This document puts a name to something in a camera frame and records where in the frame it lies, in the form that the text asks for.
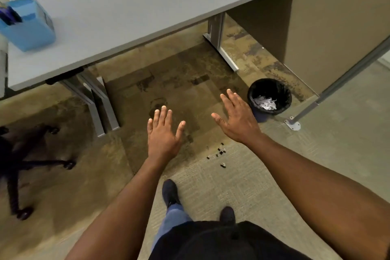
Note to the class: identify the person's left hand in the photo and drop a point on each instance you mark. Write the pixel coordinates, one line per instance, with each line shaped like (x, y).
(163, 141)

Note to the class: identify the person's right hand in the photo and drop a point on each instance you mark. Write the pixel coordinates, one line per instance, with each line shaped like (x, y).
(240, 122)

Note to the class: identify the person's right middle finger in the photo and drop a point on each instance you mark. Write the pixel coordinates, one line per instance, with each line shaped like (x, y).
(234, 99)

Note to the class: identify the person's left thumb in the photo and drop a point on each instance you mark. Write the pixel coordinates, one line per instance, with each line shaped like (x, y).
(180, 129)

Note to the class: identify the person's left little finger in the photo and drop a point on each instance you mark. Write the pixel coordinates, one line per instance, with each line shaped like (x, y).
(149, 125)

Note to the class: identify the person's right thumb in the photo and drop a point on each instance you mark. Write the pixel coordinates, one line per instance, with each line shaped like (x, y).
(218, 119)

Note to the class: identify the person's left middle finger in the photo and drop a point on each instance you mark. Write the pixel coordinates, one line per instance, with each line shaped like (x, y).
(163, 115)

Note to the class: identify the person's left forearm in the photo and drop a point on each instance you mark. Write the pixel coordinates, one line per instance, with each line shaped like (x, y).
(122, 208)

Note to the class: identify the person's right forearm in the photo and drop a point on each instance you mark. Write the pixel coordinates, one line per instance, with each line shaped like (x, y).
(320, 195)

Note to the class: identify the pile of black binder clips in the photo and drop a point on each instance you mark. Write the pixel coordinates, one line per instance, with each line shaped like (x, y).
(220, 150)

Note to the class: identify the crumpled white paper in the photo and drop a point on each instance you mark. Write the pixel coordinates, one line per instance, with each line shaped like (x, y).
(265, 103)

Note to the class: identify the black waste bin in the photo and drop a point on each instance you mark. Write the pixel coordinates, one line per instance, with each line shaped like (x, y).
(271, 89)

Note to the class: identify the person's dark left shoe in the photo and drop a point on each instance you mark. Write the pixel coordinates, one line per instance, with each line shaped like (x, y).
(170, 192)

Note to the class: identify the person's dark shoe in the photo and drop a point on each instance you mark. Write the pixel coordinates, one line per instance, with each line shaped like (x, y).
(227, 215)
(170, 192)

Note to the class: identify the person's blue trousers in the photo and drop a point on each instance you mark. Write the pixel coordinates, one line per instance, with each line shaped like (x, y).
(172, 221)

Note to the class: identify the person's dark right shoe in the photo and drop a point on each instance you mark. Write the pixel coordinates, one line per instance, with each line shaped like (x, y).
(227, 215)

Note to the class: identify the grey office desk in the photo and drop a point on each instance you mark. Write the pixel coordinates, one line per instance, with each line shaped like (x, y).
(131, 10)

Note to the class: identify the person's black shirt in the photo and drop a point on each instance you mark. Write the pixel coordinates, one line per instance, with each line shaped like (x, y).
(228, 243)

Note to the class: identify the tan partition panel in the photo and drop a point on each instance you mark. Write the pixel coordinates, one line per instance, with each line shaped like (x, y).
(329, 19)

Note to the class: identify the black office chair base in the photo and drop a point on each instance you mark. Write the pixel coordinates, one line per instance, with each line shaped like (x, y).
(12, 159)

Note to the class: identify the blue desk organizer box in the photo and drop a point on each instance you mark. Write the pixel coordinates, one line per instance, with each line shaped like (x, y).
(30, 29)

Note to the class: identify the dark blue pens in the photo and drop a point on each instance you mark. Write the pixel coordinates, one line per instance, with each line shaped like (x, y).
(10, 15)

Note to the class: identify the grey metal partition post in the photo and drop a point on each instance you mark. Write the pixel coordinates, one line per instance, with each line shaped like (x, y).
(344, 80)

